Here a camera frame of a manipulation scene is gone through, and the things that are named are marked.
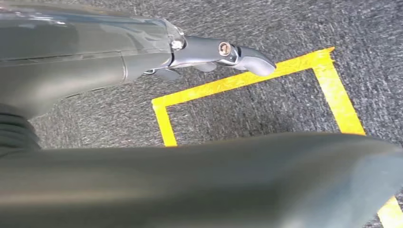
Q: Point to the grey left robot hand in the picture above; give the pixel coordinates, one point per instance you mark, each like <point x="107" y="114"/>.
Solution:
<point x="78" y="41"/>

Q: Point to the yellow floor tape square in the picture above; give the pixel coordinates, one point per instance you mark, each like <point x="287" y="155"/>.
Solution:
<point x="333" y="88"/>

